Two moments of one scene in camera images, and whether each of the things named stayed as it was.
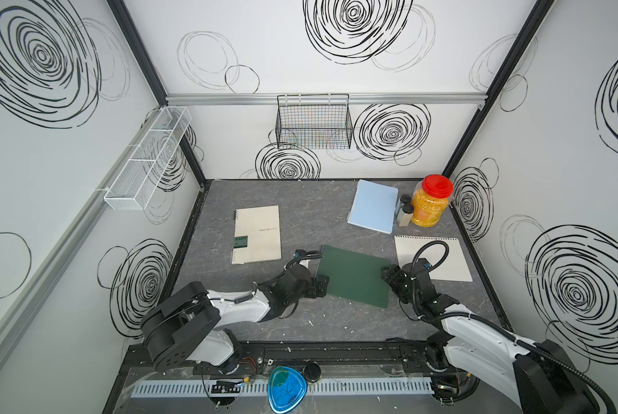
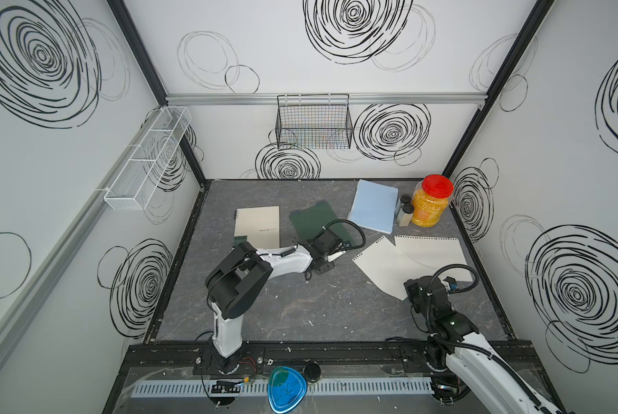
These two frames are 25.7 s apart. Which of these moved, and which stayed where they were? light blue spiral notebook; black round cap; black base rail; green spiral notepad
Moved: green spiral notepad
Stayed: black round cap; black base rail; light blue spiral notebook
